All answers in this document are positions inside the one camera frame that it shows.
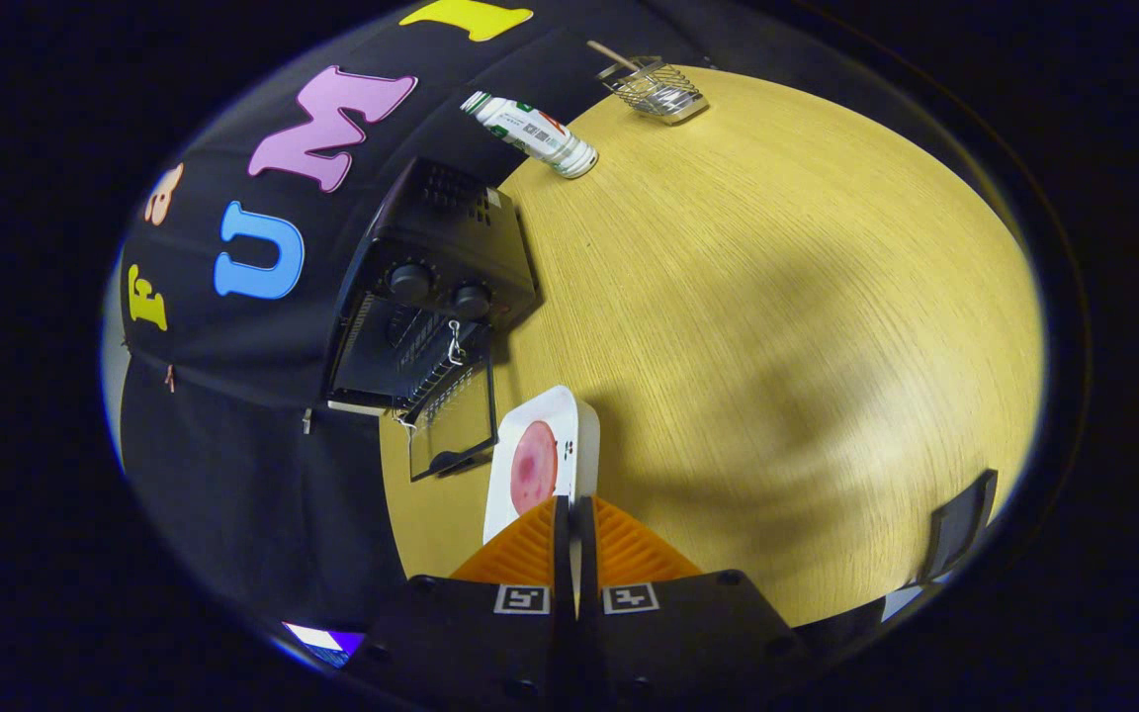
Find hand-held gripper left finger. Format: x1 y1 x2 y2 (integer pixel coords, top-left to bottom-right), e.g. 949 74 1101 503
352 496 575 712

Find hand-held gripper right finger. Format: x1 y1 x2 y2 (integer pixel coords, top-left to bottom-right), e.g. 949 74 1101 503
577 496 808 712

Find pink ham slice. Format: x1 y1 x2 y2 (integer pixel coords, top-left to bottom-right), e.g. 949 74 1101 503
510 420 560 515

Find white rectangular tray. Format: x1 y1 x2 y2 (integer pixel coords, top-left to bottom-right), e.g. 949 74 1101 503
482 385 601 545

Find black toaster oven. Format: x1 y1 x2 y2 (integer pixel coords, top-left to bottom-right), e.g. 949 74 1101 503
320 156 541 484

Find dark flat panel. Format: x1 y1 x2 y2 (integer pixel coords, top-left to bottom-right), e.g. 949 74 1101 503
920 470 999 584

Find white plastic bottle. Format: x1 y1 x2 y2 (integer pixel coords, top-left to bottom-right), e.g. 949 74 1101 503
460 91 600 180

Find metal wire basket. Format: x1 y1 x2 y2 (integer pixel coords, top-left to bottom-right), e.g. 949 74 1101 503
597 55 710 126

